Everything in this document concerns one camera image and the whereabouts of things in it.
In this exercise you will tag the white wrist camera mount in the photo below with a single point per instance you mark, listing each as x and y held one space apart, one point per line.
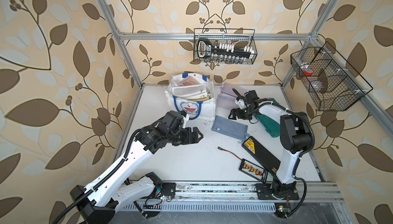
185 117

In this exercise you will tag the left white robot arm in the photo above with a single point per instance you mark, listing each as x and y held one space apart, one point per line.
98 201

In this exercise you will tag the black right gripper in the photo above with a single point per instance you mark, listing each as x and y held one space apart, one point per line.
233 111

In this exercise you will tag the black box yellow label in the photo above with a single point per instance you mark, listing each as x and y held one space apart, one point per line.
262 155

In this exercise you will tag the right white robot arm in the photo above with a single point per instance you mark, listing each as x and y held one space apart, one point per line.
295 134

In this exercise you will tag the purple mesh pouch near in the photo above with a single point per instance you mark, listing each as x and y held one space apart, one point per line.
226 102

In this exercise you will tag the white mesh pouch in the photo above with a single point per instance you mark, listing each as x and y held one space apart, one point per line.
190 92

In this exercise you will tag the aluminium frame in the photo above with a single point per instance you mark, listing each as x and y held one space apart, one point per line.
354 147

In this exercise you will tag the black wire basket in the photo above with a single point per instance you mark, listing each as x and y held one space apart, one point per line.
224 45
333 82

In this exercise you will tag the pink mesh pouch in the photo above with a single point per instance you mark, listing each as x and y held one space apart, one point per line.
188 81

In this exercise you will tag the blue-grey mesh pouch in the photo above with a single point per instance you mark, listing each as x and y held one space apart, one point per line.
230 128

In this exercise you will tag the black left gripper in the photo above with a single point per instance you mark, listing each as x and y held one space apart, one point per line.
188 139

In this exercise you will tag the black wire basket right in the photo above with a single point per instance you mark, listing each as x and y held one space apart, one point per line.
333 82

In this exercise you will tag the white Doraemon canvas bag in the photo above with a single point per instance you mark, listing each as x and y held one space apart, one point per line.
198 109

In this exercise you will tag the black charger board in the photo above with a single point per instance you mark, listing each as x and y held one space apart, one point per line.
250 169

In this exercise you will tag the black wire basket back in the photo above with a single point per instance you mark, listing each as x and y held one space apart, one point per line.
224 45

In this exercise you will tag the green plastic tool case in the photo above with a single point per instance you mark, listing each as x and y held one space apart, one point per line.
271 126

